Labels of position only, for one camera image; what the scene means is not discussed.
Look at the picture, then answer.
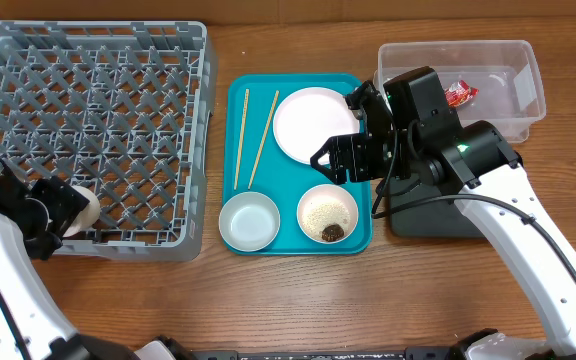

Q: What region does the teal plastic tray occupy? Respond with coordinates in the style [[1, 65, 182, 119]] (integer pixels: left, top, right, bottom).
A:
[[223, 73, 373, 256]]

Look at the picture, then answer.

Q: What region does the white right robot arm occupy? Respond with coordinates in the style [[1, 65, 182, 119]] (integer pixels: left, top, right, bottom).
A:
[[310, 66, 576, 359]]

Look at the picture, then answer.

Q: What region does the left wooden chopstick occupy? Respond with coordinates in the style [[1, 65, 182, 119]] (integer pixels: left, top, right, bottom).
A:
[[233, 88, 250, 191]]

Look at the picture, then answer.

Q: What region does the small white empty bowl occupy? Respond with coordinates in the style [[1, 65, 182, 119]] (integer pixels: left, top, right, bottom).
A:
[[218, 192, 281, 252]]

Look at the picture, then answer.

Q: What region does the white round plate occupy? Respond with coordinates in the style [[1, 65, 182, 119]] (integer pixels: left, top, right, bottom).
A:
[[273, 87, 360, 165]]

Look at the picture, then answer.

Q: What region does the white bowl with rice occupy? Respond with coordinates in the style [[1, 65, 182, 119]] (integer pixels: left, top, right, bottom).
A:
[[297, 184, 359, 245]]

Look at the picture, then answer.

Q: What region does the black flat tray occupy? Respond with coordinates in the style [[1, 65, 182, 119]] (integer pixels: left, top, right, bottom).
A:
[[387, 174, 483, 238]]

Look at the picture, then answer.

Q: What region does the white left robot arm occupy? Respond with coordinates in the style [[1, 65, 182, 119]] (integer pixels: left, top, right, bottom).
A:
[[0, 165, 136, 359]]

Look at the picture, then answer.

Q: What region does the clear plastic bin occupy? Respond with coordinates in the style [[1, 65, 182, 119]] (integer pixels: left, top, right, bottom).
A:
[[373, 40, 547, 144]]

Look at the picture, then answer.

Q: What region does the white paper cup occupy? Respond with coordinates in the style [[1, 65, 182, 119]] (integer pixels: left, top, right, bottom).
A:
[[64, 186, 101, 238]]

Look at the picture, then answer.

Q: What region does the right wooden chopstick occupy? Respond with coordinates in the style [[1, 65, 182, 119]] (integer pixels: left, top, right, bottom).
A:
[[247, 90, 280, 190]]

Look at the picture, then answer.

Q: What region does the dark brown food lump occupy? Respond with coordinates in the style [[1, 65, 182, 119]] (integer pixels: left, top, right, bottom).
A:
[[321, 224, 345, 243]]

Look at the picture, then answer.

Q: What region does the grey dishwasher rack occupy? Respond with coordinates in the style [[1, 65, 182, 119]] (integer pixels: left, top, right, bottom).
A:
[[0, 21, 218, 262]]

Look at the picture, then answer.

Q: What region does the wooden chopstick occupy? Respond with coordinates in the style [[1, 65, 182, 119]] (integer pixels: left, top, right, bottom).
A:
[[233, 88, 250, 191], [247, 90, 280, 190]]

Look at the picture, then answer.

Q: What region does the red snack wrapper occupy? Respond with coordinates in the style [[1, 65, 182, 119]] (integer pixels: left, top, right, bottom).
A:
[[444, 80, 479, 108]]

